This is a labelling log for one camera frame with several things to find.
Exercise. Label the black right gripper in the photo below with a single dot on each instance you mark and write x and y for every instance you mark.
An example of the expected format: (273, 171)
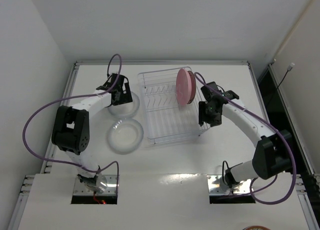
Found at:
(206, 115)

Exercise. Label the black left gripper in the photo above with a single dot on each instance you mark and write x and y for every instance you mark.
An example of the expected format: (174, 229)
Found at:
(124, 95)

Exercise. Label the blue rimmed glass plate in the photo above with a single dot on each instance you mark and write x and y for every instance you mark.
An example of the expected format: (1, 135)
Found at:
(125, 136)
(127, 110)

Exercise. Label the pink plastic plate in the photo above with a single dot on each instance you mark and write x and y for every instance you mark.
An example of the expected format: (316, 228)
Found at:
(183, 87)

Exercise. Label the green rimmed white plate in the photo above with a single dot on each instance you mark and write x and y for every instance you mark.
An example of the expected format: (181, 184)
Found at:
(193, 86)

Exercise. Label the white wire dish rack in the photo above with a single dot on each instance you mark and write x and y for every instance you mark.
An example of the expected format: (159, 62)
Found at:
(166, 120)

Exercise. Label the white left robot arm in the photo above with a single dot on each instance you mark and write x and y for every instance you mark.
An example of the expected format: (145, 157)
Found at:
(71, 130)

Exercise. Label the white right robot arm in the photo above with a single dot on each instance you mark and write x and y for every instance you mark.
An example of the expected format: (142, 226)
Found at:
(270, 157)

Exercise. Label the orange rimmed round object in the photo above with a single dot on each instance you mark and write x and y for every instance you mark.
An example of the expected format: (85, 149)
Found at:
(256, 227)

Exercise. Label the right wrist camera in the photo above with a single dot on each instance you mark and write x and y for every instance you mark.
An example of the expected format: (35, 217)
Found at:
(208, 93)

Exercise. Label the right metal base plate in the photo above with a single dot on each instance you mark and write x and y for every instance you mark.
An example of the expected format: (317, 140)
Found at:
(216, 187)

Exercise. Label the metal base plate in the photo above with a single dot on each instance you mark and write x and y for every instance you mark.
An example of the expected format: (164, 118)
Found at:
(216, 187)
(110, 183)

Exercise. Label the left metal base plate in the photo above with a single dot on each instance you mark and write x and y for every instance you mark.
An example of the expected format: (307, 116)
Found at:
(110, 183)

